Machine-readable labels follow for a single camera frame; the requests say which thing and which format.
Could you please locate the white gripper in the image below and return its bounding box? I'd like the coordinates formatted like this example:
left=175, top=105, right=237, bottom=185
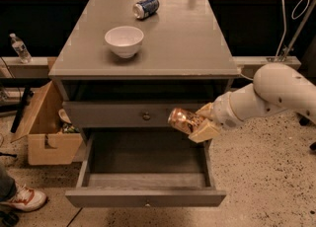
left=189, top=92, right=243, bottom=143

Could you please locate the crushed orange soda can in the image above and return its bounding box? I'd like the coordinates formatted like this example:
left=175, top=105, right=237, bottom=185
left=168, top=108, right=204, bottom=135

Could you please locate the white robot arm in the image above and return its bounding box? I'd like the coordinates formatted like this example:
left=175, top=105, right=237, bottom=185
left=189, top=63, right=316, bottom=143

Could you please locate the grey drawer cabinet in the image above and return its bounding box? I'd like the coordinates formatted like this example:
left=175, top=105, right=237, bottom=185
left=49, top=0, right=237, bottom=137

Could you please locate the open grey drawer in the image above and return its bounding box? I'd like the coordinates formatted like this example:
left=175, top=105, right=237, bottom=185
left=66, top=128, right=226, bottom=207

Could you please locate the closed grey drawer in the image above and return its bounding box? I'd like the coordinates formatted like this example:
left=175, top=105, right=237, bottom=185
left=63, top=101, right=203, bottom=128

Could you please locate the blue soda can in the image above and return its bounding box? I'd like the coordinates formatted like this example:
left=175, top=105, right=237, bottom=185
left=132, top=0, right=160, bottom=20

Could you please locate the white bowl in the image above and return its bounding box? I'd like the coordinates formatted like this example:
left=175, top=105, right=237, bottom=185
left=105, top=26, right=144, bottom=58

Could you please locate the cardboard box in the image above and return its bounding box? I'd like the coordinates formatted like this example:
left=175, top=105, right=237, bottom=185
left=11, top=82, right=82, bottom=165

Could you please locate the black pole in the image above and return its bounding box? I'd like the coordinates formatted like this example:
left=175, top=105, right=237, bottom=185
left=11, top=86, right=31, bottom=133

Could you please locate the clear water bottle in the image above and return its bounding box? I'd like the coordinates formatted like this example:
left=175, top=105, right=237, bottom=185
left=10, top=34, right=32, bottom=64

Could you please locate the white and red sneaker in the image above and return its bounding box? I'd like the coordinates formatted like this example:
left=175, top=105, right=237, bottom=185
left=0, top=184, right=47, bottom=212

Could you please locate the grey trouser leg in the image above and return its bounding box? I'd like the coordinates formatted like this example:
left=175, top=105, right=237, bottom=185
left=0, top=163, right=17, bottom=202

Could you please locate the white cable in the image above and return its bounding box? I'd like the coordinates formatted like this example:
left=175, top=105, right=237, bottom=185
left=239, top=0, right=312, bottom=82

